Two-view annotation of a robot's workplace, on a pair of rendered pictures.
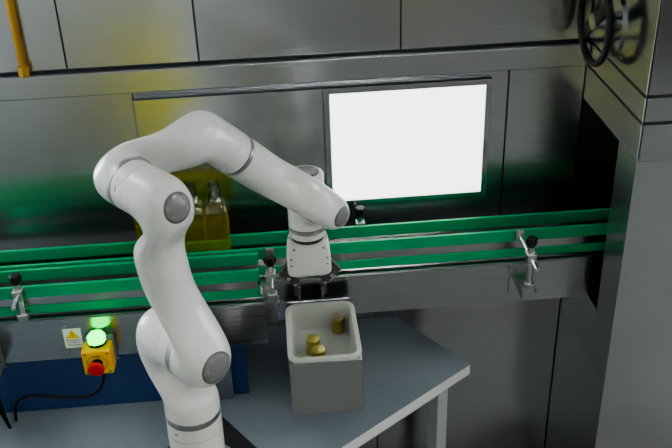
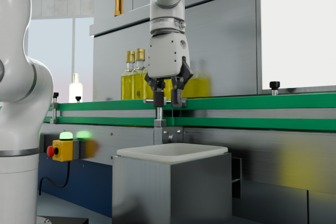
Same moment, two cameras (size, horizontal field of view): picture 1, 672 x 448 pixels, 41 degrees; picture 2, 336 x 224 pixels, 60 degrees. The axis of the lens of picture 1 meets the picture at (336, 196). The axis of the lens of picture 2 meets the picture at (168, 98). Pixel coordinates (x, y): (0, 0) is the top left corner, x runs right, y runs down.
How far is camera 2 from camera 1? 1.86 m
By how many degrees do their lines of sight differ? 54
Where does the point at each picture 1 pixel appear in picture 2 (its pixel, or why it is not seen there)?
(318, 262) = (167, 58)
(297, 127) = (236, 23)
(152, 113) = not seen: hidden behind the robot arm
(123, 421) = (65, 211)
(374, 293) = (266, 158)
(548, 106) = not seen: outside the picture
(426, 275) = (329, 143)
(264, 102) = (215, 7)
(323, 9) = not seen: outside the picture
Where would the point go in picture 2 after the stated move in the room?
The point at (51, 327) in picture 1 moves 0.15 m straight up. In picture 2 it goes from (60, 130) to (61, 92)
